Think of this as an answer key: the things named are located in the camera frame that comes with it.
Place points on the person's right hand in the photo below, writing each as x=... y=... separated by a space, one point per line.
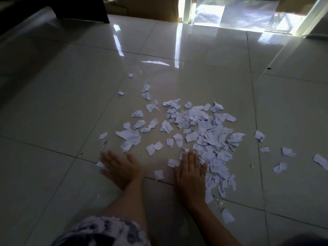
x=191 y=181

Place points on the person's left hand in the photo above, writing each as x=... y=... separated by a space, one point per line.
x=123 y=170

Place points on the pile of white paper scraps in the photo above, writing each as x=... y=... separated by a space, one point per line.
x=210 y=135

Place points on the person's left forearm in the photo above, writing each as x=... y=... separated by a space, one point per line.
x=128 y=207

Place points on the person's right forearm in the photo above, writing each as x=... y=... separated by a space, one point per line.
x=212 y=225

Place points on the flattened brown cardboard box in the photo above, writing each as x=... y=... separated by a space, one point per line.
x=143 y=8

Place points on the black desk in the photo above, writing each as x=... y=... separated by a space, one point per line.
x=51 y=10

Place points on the brown cardboard sheet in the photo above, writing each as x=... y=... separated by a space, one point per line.
x=294 y=3

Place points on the white door frame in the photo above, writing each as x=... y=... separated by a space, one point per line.
x=186 y=10
x=310 y=17

